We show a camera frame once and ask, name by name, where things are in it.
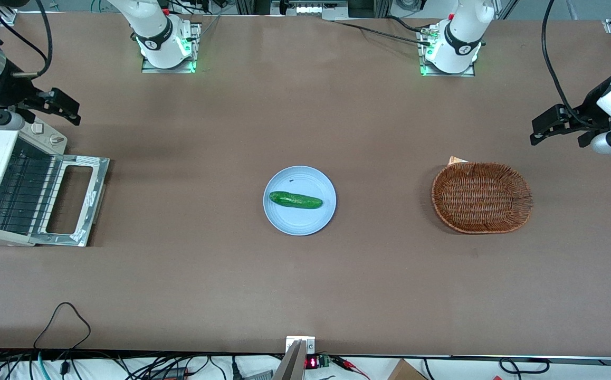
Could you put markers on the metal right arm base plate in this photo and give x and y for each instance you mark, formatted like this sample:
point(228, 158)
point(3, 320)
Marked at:
point(196, 47)

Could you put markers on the silver oven knob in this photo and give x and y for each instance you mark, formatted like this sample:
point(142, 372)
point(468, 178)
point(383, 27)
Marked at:
point(57, 140)
point(37, 127)

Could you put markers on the red alligator clip leads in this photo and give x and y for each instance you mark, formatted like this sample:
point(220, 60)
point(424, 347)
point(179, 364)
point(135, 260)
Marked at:
point(350, 365)

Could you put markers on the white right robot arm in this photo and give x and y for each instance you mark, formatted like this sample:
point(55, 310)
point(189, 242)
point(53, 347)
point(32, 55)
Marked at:
point(152, 31)

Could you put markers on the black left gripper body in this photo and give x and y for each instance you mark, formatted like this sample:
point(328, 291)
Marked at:
point(589, 108)

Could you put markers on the silver camera mount bracket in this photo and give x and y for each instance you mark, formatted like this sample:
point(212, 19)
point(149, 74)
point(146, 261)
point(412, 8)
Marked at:
point(311, 345)

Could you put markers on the silver glass oven door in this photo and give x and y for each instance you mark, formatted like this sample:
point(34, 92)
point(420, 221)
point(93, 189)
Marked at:
point(101, 177)

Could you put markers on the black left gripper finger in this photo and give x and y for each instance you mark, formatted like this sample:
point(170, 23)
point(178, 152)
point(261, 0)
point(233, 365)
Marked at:
point(548, 119)
point(537, 138)

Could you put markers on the red LED display module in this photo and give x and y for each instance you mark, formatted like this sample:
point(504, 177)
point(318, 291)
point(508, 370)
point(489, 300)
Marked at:
point(312, 362)

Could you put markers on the light blue plate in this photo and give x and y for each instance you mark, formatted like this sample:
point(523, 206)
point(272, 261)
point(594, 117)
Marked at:
point(300, 221)

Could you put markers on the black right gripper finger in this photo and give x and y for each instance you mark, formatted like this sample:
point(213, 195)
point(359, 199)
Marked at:
point(65, 101)
point(73, 120)

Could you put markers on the brown cardboard box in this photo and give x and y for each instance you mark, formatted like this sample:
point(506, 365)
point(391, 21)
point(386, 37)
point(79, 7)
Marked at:
point(406, 371)

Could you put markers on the black power adapter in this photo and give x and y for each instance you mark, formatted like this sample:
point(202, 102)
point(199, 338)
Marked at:
point(171, 373)

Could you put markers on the green cucumber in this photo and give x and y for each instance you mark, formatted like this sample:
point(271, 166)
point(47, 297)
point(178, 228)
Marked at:
point(295, 200)

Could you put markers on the small paper tag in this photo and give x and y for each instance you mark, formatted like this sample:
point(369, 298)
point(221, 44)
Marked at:
point(456, 160)

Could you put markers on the brown wicker basket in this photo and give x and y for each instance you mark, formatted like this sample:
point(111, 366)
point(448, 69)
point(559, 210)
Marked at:
point(482, 198)

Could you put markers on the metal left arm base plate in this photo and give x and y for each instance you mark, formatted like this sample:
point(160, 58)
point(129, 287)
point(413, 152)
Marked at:
point(420, 71)

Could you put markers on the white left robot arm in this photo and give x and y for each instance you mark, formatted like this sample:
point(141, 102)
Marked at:
point(461, 37)

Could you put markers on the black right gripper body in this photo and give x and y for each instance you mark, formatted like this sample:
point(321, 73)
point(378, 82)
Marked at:
point(10, 89)

